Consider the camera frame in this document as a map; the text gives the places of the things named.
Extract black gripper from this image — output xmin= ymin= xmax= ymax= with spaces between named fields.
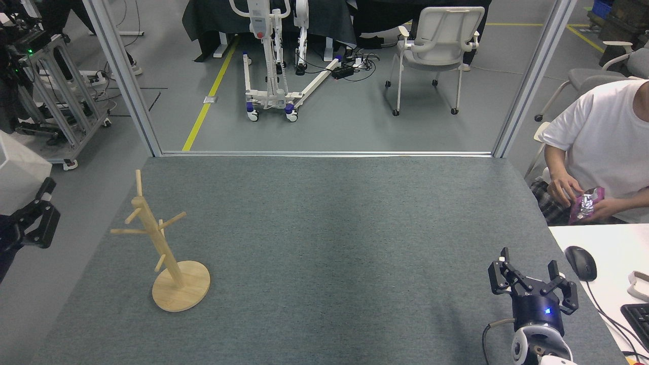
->
xmin=0 ymin=178 xmax=60 ymax=283
xmin=488 ymin=248 xmax=579 ymax=333

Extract black computer mouse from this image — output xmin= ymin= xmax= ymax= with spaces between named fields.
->
xmin=564 ymin=246 xmax=598 ymax=282

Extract white faceted cup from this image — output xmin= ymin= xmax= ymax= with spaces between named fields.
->
xmin=0 ymin=131 xmax=53 ymax=216

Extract pink snack bag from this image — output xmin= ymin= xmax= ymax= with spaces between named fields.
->
xmin=568 ymin=187 xmax=605 ymax=225

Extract wooden cup rack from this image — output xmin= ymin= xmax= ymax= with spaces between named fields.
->
xmin=111 ymin=170 xmax=211 ymax=312

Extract person's right hand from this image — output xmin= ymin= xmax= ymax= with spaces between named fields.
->
xmin=548 ymin=171 xmax=584 ymax=207

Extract person's left hand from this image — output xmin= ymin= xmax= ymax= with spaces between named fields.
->
xmin=591 ymin=198 xmax=632 ymax=223

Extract white desk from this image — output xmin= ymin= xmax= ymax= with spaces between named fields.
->
xmin=549 ymin=223 xmax=649 ymax=365

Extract white curved plastic object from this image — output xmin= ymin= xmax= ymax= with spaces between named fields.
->
xmin=625 ymin=272 xmax=649 ymax=303

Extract black keyboard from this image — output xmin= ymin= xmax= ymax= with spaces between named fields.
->
xmin=621 ymin=303 xmax=649 ymax=350

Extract black robot equipment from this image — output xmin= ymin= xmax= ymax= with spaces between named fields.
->
xmin=0 ymin=20 xmax=56 ymax=135

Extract white power strip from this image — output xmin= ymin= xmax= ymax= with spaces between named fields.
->
xmin=76 ymin=70 xmax=110 ymax=86

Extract white stand on wheels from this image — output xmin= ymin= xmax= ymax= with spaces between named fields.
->
xmin=228 ymin=0 xmax=345 ymax=122

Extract white office chair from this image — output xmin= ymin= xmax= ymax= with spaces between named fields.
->
xmin=384 ymin=6 xmax=486 ymax=116

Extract dark stacked crates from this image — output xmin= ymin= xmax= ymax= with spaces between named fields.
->
xmin=598 ymin=0 xmax=649 ymax=49

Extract black cloth covered table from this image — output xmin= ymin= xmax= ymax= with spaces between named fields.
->
xmin=352 ymin=0 xmax=421 ymax=50
xmin=182 ymin=0 xmax=358 ymax=62

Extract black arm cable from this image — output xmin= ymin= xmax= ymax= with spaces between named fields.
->
xmin=482 ymin=318 xmax=515 ymax=365

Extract black mouse cable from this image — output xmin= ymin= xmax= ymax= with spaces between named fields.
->
xmin=583 ymin=281 xmax=649 ymax=358

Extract metal frame cart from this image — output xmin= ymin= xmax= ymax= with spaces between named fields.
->
xmin=0 ymin=30 xmax=112 ymax=170

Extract silver frame post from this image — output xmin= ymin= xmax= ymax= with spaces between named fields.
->
xmin=492 ymin=0 xmax=578 ymax=159
xmin=81 ymin=0 xmax=163 ymax=158

